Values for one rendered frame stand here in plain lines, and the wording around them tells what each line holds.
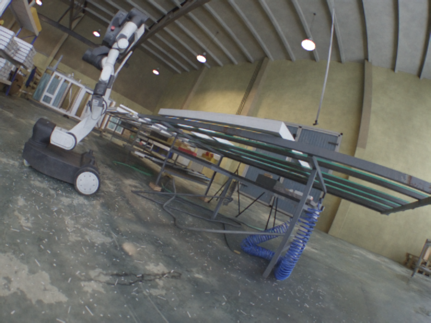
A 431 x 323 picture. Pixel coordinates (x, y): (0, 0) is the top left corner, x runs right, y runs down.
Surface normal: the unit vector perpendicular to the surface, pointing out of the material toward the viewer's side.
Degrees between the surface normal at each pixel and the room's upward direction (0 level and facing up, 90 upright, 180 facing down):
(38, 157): 90
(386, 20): 180
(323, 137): 90
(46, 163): 90
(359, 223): 90
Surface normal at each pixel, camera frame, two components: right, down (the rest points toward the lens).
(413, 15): -0.40, 0.92
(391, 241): -0.61, -0.30
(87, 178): 0.64, 0.24
